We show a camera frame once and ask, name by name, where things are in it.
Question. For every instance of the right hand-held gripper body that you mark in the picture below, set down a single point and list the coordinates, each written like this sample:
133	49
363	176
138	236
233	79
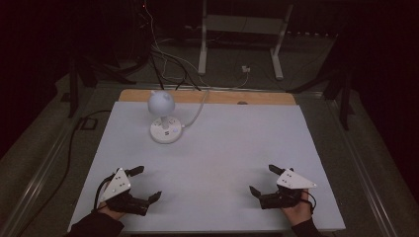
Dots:
280	199

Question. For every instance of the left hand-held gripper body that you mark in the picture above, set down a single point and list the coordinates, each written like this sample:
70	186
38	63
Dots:
123	202

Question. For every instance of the person's left hand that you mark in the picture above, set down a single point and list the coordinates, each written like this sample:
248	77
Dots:
112	212

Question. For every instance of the person's right hand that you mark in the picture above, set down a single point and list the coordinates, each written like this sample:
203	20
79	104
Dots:
299	214

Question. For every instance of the white table mat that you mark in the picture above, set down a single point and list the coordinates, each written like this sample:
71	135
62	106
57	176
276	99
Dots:
224	158

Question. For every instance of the white round desk lamp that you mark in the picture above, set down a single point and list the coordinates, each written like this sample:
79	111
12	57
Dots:
163	118

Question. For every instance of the black stand legs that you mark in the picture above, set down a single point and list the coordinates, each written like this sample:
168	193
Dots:
336	85
89	72

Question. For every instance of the white metal stand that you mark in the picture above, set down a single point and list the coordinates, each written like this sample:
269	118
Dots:
243	24

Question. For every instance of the metal floor rail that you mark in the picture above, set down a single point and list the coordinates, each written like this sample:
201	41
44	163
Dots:
359	164
36	177

